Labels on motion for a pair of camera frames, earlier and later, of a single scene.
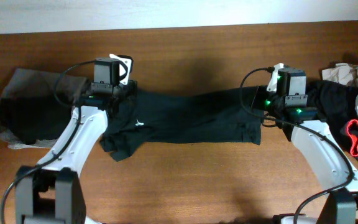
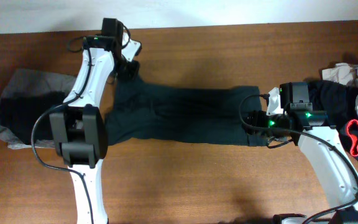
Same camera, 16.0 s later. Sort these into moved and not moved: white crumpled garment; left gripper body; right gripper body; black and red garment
Moved: left gripper body; right gripper body
Not moved: black and red garment; white crumpled garment
